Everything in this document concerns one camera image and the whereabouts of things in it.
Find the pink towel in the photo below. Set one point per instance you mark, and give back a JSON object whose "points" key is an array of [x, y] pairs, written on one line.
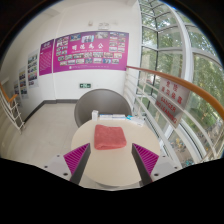
{"points": [[110, 136]]}

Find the large magenta photo poster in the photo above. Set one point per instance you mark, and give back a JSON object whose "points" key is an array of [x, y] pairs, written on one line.
{"points": [[90, 51]]}

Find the flat white blue box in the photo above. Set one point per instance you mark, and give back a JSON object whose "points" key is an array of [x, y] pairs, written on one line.
{"points": [[136, 120], [119, 117], [105, 117]]}

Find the narrow magenta poster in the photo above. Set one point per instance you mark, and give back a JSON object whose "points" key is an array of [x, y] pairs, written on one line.
{"points": [[46, 57]]}

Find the grey round-backed chair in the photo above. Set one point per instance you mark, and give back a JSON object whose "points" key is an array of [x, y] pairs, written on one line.
{"points": [[101, 101]]}

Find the orange wooden handrail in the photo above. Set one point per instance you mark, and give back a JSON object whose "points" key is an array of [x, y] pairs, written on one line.
{"points": [[186, 85]]}

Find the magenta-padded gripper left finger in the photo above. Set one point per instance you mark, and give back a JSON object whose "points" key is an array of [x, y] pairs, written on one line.
{"points": [[76, 159]]}

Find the upright white carton box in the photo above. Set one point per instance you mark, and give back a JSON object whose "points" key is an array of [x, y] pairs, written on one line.
{"points": [[95, 115]]}

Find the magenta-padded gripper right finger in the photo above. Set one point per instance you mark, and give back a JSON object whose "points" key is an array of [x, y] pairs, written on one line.
{"points": [[146, 160]]}

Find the green exit sign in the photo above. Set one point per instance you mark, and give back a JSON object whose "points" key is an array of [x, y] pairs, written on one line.
{"points": [[85, 85]]}

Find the white stair railing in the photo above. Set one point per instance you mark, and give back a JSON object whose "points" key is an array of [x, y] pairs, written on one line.
{"points": [[11, 110]]}

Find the red white warning sign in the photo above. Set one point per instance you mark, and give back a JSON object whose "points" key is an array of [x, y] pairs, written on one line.
{"points": [[171, 101]]}

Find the white photo poster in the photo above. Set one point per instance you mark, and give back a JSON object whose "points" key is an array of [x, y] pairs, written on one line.
{"points": [[33, 69], [16, 88], [23, 82]]}

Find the white-framed glass window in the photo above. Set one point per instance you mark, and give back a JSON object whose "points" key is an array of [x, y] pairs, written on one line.
{"points": [[166, 36]]}

